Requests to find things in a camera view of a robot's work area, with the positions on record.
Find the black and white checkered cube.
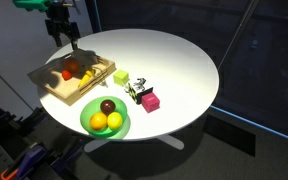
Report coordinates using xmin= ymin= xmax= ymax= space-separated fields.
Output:
xmin=125 ymin=76 xmax=154 ymax=106

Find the yellow banana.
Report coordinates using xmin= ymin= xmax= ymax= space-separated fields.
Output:
xmin=77 ymin=69 xmax=95 ymax=89

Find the dark red plum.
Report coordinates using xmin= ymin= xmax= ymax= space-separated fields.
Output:
xmin=99 ymin=98 xmax=117 ymax=116

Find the orange fruit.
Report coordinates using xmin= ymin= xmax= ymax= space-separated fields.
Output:
xmin=62 ymin=57 xmax=81 ymax=75

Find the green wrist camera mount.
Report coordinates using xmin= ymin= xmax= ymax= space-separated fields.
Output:
xmin=11 ymin=0 xmax=52 ymax=13

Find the pink cube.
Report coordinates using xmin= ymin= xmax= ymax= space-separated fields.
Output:
xmin=140 ymin=92 xmax=161 ymax=114

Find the yellow-orange round fruit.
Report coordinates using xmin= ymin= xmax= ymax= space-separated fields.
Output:
xmin=89 ymin=111 xmax=109 ymax=131

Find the white table pedestal base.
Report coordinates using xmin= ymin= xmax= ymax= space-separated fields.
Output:
xmin=83 ymin=132 xmax=185 ymax=154

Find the light wooden tray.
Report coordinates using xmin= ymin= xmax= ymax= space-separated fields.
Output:
xmin=26 ymin=52 xmax=117 ymax=107

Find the yellow lemon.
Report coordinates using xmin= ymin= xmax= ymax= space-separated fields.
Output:
xmin=106 ymin=111 xmax=124 ymax=131

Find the small red tomato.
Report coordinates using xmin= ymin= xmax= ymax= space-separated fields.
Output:
xmin=61 ymin=69 xmax=74 ymax=82

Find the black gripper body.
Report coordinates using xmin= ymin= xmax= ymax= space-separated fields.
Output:
xmin=44 ymin=17 xmax=82 ymax=39

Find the green translucent bowl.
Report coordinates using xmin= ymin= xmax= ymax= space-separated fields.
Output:
xmin=79 ymin=95 xmax=129 ymax=139

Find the lime green cube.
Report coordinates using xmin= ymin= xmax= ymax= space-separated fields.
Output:
xmin=112 ymin=68 xmax=130 ymax=87

